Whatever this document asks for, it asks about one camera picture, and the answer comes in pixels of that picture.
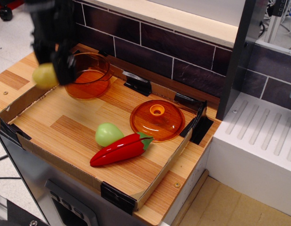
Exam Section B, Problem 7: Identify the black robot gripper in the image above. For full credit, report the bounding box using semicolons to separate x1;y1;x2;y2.
25;0;76;85

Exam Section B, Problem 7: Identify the yellow plastic potato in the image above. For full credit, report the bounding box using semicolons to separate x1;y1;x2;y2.
32;63;59;89

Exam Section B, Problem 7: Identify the orange transparent pot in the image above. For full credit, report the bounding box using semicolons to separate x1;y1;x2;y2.
65;52;114;100

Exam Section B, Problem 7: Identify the cardboard fence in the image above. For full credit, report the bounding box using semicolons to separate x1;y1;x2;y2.
0;49;214;216

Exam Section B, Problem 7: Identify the orange transparent pot lid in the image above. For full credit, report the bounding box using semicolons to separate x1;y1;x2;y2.
130;100;185;142

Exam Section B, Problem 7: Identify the black caster wheel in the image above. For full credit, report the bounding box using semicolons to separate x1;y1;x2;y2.
0;6;13;21

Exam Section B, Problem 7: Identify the green plastic pear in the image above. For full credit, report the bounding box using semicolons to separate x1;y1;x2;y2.
95;122;124;147

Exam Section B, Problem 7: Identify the red plastic chili pepper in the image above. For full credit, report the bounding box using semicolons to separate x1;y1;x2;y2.
90;132;154;167

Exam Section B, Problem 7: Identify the toy oven front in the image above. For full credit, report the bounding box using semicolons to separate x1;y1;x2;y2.
0;135;143;226

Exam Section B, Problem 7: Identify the white drying rack sink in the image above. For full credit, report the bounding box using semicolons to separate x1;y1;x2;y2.
206;93;291;216

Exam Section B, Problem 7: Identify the dark grey vertical post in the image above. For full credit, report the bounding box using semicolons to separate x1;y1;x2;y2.
216;0;267;120

